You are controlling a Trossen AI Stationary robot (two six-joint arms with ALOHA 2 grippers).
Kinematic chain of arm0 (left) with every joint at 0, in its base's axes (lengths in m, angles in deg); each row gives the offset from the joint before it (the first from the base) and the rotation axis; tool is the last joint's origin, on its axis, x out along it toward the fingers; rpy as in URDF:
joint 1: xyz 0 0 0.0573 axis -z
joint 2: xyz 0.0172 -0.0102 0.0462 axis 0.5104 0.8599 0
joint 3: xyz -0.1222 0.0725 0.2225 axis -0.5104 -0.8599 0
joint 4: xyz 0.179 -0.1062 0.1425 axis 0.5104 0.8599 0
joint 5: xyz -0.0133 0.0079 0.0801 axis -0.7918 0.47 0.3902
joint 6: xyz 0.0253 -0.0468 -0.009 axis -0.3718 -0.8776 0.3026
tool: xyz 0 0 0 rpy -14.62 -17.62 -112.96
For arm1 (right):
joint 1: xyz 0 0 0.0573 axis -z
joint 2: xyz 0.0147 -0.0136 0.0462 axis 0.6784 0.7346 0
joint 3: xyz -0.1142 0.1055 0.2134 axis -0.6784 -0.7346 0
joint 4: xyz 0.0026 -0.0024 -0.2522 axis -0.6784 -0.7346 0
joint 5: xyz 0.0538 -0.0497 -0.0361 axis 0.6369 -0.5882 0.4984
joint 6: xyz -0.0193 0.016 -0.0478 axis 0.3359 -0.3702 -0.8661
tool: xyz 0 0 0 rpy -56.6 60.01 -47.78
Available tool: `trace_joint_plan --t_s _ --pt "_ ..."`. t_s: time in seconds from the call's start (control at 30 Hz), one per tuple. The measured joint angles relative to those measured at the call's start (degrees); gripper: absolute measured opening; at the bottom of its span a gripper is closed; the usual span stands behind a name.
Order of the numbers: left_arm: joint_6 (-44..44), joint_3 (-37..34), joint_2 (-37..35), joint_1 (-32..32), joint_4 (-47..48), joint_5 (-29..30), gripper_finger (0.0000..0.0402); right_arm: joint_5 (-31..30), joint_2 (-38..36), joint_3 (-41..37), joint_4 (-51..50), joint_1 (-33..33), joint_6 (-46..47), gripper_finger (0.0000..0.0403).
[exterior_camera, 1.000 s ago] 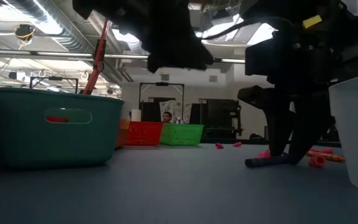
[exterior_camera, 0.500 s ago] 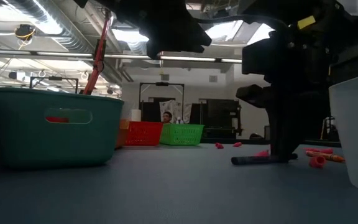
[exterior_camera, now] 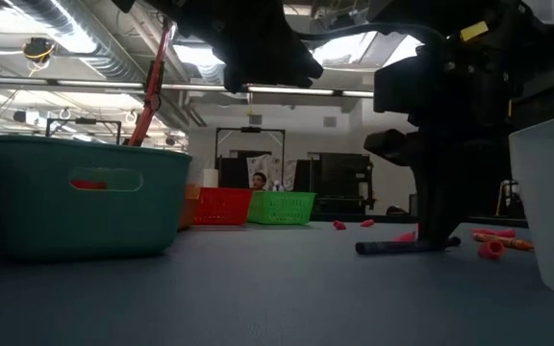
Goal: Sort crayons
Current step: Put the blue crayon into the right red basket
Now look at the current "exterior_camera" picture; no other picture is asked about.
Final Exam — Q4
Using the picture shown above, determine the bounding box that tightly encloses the silver spiral ceiling duct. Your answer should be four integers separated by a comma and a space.
10, 0, 149, 84

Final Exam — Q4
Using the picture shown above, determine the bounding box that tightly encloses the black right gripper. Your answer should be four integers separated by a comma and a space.
364, 18, 521, 247

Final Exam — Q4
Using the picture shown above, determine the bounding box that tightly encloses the black equipment cabinet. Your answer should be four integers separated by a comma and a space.
293, 152, 377, 216

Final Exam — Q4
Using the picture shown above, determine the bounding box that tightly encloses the red plastic basket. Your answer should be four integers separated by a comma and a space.
192, 186, 255, 227
69, 179, 109, 191

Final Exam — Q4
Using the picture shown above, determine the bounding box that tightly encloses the white cylinder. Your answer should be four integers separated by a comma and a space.
202, 167, 220, 189

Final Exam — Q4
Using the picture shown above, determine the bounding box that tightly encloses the black right camera cable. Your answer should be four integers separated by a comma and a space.
295, 21, 449, 52

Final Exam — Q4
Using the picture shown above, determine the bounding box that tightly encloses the white printed sheet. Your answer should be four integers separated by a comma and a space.
246, 153, 298, 192

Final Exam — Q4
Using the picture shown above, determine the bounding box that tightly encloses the green plastic basket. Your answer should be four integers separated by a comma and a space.
246, 190, 317, 226

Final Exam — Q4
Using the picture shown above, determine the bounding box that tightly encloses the teal plastic bin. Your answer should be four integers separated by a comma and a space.
0, 134, 193, 263

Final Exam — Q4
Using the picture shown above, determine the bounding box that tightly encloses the black yellow cord reel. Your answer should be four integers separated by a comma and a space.
21, 37, 57, 64

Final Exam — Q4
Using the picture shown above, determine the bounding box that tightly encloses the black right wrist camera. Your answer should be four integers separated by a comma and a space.
373, 64, 425, 115

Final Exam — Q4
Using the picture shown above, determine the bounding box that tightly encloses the orange plastic bin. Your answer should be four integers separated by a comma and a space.
178, 184, 202, 230

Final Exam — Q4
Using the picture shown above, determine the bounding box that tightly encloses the black equipment cart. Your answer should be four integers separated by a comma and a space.
495, 179, 531, 219

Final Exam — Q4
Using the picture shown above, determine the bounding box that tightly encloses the long ceiling light fixture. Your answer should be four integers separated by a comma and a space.
0, 75, 377, 100

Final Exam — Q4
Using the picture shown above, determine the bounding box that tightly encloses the orange crayon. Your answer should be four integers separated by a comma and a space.
471, 232, 536, 253

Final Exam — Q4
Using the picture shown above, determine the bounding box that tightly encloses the yellow cable tag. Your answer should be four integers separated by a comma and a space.
460, 20, 491, 42

